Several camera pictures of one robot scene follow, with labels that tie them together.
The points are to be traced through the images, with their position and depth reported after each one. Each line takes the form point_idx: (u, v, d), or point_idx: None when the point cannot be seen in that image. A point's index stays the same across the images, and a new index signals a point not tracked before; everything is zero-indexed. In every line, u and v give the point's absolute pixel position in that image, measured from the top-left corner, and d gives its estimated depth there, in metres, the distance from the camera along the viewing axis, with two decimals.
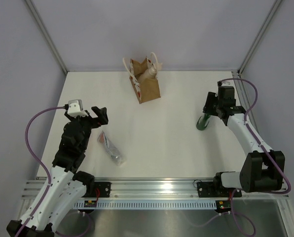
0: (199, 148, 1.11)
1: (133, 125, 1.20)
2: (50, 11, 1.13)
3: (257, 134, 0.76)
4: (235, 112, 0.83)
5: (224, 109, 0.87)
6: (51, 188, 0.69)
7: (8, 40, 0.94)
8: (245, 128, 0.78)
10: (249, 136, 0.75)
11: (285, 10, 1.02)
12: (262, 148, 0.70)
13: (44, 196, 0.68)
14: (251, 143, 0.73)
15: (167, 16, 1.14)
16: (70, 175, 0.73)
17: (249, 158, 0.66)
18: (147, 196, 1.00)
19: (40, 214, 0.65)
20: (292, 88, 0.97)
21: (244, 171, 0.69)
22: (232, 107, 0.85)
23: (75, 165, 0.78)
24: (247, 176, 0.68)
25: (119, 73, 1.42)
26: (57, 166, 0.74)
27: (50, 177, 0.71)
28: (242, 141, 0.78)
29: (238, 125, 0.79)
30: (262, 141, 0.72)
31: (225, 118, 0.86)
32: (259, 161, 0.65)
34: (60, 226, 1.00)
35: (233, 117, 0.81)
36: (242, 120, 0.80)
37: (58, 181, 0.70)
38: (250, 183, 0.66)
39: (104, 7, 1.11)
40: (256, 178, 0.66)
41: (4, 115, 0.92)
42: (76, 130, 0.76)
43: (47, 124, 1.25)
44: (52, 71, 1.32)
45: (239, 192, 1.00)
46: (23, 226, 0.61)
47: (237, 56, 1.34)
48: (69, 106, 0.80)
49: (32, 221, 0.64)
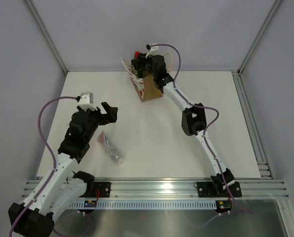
0: (191, 147, 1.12)
1: (132, 125, 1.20)
2: (50, 11, 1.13)
3: (184, 95, 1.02)
4: (167, 83, 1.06)
5: (158, 81, 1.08)
6: (55, 173, 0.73)
7: (8, 40, 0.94)
8: (175, 92, 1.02)
10: (180, 98, 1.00)
11: (285, 10, 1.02)
12: (190, 105, 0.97)
13: (48, 180, 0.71)
14: (183, 104, 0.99)
15: (167, 17, 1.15)
16: (74, 163, 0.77)
17: (183, 114, 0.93)
18: (147, 196, 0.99)
19: (44, 197, 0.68)
20: (292, 88, 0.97)
21: (183, 122, 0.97)
22: (164, 79, 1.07)
23: (80, 154, 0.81)
24: (186, 125, 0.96)
25: (119, 73, 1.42)
26: (63, 153, 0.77)
27: (55, 162, 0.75)
28: (176, 102, 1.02)
29: (170, 92, 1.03)
30: (188, 99, 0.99)
31: (160, 89, 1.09)
32: (189, 114, 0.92)
34: (61, 226, 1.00)
35: (166, 87, 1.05)
36: (173, 87, 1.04)
37: (63, 167, 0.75)
38: (189, 129, 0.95)
39: (104, 7, 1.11)
40: (191, 125, 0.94)
41: (4, 115, 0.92)
42: (84, 119, 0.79)
43: (47, 124, 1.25)
44: (52, 70, 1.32)
45: (239, 192, 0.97)
46: (25, 209, 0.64)
47: (237, 56, 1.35)
48: (80, 98, 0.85)
49: (35, 205, 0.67)
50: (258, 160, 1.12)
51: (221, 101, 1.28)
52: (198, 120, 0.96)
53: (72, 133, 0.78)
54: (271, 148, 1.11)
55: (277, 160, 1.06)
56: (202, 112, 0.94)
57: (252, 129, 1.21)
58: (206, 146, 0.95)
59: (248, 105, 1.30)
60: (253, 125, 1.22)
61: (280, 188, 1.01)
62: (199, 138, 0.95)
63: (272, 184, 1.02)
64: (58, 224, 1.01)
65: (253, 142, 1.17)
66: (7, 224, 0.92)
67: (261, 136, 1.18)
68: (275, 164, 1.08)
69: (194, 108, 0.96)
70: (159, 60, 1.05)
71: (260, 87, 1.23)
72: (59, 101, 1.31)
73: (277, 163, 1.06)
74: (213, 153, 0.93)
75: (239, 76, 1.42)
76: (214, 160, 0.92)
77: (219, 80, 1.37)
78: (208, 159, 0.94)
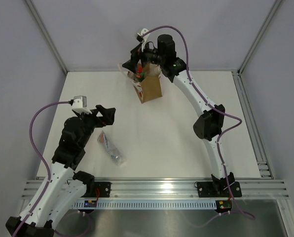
0: (190, 146, 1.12)
1: (132, 125, 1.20)
2: (49, 11, 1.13)
3: (201, 91, 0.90)
4: (180, 71, 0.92)
5: (167, 67, 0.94)
6: (51, 184, 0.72)
7: (8, 41, 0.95)
8: (190, 87, 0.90)
10: (197, 97, 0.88)
11: (284, 11, 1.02)
12: (208, 107, 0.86)
13: (43, 192, 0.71)
14: (200, 103, 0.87)
15: (167, 17, 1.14)
16: (69, 171, 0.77)
17: (201, 118, 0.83)
18: (147, 196, 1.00)
19: (40, 211, 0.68)
20: (292, 88, 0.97)
21: (197, 124, 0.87)
22: (174, 65, 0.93)
23: (75, 162, 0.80)
24: (201, 128, 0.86)
25: (119, 73, 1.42)
26: (57, 163, 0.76)
27: (50, 172, 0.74)
28: (191, 99, 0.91)
29: (185, 85, 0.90)
30: (207, 100, 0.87)
31: (169, 76, 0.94)
32: (208, 118, 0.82)
34: (61, 226, 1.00)
35: (178, 77, 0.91)
36: (188, 80, 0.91)
37: (57, 177, 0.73)
38: (204, 134, 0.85)
39: (104, 8, 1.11)
40: (208, 130, 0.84)
41: (4, 114, 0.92)
42: (77, 125, 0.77)
43: (47, 123, 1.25)
44: (52, 70, 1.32)
45: (239, 192, 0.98)
46: (22, 223, 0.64)
47: (237, 56, 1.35)
48: (73, 102, 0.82)
49: (32, 218, 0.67)
50: (258, 160, 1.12)
51: (221, 100, 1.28)
52: (214, 122, 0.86)
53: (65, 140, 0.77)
54: (271, 149, 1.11)
55: (277, 160, 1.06)
56: (221, 117, 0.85)
57: (251, 129, 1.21)
58: (217, 152, 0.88)
59: (248, 105, 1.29)
60: (253, 125, 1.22)
61: (280, 188, 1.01)
62: (212, 143, 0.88)
63: (272, 184, 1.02)
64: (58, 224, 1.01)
65: (253, 142, 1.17)
66: None
67: (261, 136, 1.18)
68: (275, 165, 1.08)
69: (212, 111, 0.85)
70: (166, 39, 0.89)
71: (260, 87, 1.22)
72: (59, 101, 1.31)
73: (277, 163, 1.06)
74: (222, 159, 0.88)
75: (239, 76, 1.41)
76: (220, 166, 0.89)
77: (219, 79, 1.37)
78: (214, 163, 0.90)
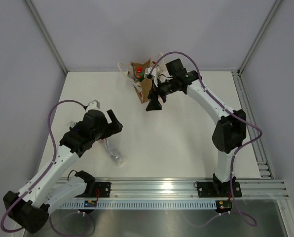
0: (190, 146, 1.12)
1: (132, 125, 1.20)
2: (49, 11, 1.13)
3: (217, 98, 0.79)
4: (193, 81, 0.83)
5: (180, 78, 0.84)
6: (54, 167, 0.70)
7: (8, 41, 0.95)
8: (204, 93, 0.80)
10: (213, 103, 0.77)
11: (284, 11, 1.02)
12: (227, 112, 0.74)
13: (45, 173, 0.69)
14: (217, 110, 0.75)
15: (167, 17, 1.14)
16: (75, 156, 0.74)
17: (219, 124, 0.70)
18: (146, 196, 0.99)
19: (38, 190, 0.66)
20: (292, 88, 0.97)
21: (216, 134, 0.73)
22: (187, 75, 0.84)
23: (82, 148, 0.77)
24: (220, 138, 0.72)
25: (119, 73, 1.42)
26: (65, 146, 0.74)
27: (55, 154, 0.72)
28: (207, 108, 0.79)
29: (198, 92, 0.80)
30: (224, 105, 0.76)
31: (183, 88, 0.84)
32: (228, 124, 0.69)
34: (62, 224, 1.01)
35: (192, 86, 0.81)
36: (202, 87, 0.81)
37: (62, 161, 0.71)
38: (225, 144, 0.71)
39: (104, 7, 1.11)
40: (228, 138, 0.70)
41: (4, 114, 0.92)
42: (99, 115, 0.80)
43: (47, 124, 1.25)
44: (52, 70, 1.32)
45: (239, 192, 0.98)
46: (19, 199, 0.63)
47: (237, 56, 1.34)
48: (89, 105, 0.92)
49: (29, 196, 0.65)
50: (258, 160, 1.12)
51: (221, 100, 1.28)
52: (235, 131, 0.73)
53: (80, 125, 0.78)
54: (271, 149, 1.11)
55: (277, 160, 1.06)
56: (243, 125, 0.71)
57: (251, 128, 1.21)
58: (229, 163, 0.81)
59: (248, 105, 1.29)
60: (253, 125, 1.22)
61: (280, 188, 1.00)
62: (229, 155, 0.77)
63: (272, 184, 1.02)
64: (59, 223, 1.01)
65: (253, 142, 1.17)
66: (7, 223, 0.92)
67: (261, 136, 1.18)
68: (275, 165, 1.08)
69: (231, 117, 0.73)
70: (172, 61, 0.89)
71: (260, 87, 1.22)
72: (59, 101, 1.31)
73: (277, 164, 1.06)
74: (231, 167, 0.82)
75: (239, 76, 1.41)
76: (228, 174, 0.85)
77: (219, 79, 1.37)
78: (222, 168, 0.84)
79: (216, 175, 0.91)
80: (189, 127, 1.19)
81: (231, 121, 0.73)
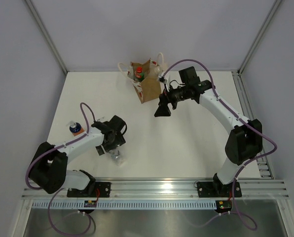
0: (190, 146, 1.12)
1: (132, 125, 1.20)
2: (49, 11, 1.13)
3: (232, 107, 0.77)
4: (205, 90, 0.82)
5: (193, 87, 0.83)
6: (86, 137, 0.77)
7: (8, 40, 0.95)
8: (218, 103, 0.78)
10: (227, 112, 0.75)
11: (284, 11, 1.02)
12: (240, 122, 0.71)
13: (79, 138, 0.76)
14: (230, 119, 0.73)
15: (167, 17, 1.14)
16: (100, 139, 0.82)
17: (233, 134, 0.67)
18: (147, 196, 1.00)
19: (73, 148, 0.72)
20: (292, 87, 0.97)
21: (229, 144, 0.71)
22: (200, 85, 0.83)
23: (106, 137, 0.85)
24: (233, 149, 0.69)
25: (118, 73, 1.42)
26: (95, 127, 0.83)
27: (89, 129, 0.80)
28: (221, 118, 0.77)
29: (211, 102, 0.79)
30: (238, 114, 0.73)
31: (196, 97, 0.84)
32: (241, 134, 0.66)
34: (62, 224, 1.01)
35: (204, 95, 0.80)
36: (215, 97, 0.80)
37: (93, 135, 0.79)
38: (238, 155, 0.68)
39: (104, 8, 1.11)
40: (242, 150, 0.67)
41: (4, 114, 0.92)
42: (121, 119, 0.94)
43: (47, 123, 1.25)
44: (52, 70, 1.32)
45: (239, 192, 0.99)
46: (55, 148, 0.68)
47: (237, 56, 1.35)
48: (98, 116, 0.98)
49: (64, 149, 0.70)
50: (258, 160, 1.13)
51: None
52: (250, 142, 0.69)
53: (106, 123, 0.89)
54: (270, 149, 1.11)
55: (277, 160, 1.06)
56: (259, 137, 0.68)
57: None
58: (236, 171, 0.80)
59: (248, 105, 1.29)
60: None
61: (280, 188, 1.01)
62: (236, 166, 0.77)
63: (272, 184, 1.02)
64: (58, 223, 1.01)
65: None
66: (7, 223, 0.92)
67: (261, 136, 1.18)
68: (275, 165, 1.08)
69: (246, 127, 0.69)
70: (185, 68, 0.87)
71: (260, 87, 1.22)
72: (59, 101, 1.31)
73: (277, 164, 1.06)
74: (236, 174, 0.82)
75: (239, 76, 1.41)
76: (231, 177, 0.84)
77: (219, 79, 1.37)
78: (226, 172, 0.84)
79: (219, 179, 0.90)
80: (189, 127, 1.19)
81: (246, 132, 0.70)
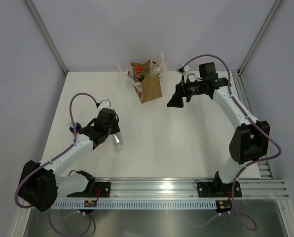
0: (190, 146, 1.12)
1: (132, 125, 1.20)
2: (49, 11, 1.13)
3: (242, 106, 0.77)
4: (220, 86, 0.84)
5: (208, 82, 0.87)
6: (73, 148, 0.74)
7: (8, 41, 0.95)
8: (230, 100, 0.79)
10: (237, 110, 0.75)
11: (284, 11, 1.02)
12: (248, 120, 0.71)
13: (66, 150, 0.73)
14: (239, 116, 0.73)
15: (167, 17, 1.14)
16: (89, 148, 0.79)
17: (238, 131, 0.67)
18: (147, 196, 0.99)
19: (59, 163, 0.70)
20: (292, 87, 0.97)
21: (234, 142, 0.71)
22: (216, 81, 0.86)
23: (97, 141, 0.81)
24: (237, 147, 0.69)
25: (119, 73, 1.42)
26: (83, 134, 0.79)
27: (76, 138, 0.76)
28: (230, 115, 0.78)
29: (224, 98, 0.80)
30: (248, 113, 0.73)
31: (210, 92, 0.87)
32: (247, 132, 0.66)
34: (62, 224, 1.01)
35: (219, 91, 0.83)
36: (228, 94, 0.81)
37: (81, 144, 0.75)
38: (240, 153, 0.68)
39: (104, 8, 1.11)
40: (245, 148, 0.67)
41: (4, 114, 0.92)
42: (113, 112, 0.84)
43: (47, 123, 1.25)
44: (52, 70, 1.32)
45: (239, 192, 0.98)
46: (41, 168, 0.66)
47: (237, 56, 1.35)
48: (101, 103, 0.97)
49: (51, 166, 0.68)
50: None
51: None
52: (255, 144, 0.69)
53: (95, 123, 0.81)
54: (270, 148, 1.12)
55: (277, 160, 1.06)
56: (265, 139, 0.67)
57: None
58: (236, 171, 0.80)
59: (248, 105, 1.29)
60: None
61: (280, 188, 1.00)
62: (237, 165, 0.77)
63: (272, 184, 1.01)
64: (58, 223, 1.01)
65: None
66: (7, 223, 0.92)
67: None
68: (275, 165, 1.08)
69: (253, 127, 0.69)
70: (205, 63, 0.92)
71: (260, 87, 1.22)
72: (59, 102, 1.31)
73: (277, 164, 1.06)
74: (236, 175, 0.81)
75: (239, 76, 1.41)
76: (232, 178, 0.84)
77: None
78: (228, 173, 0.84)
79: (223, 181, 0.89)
80: (189, 127, 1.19)
81: (253, 133, 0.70)
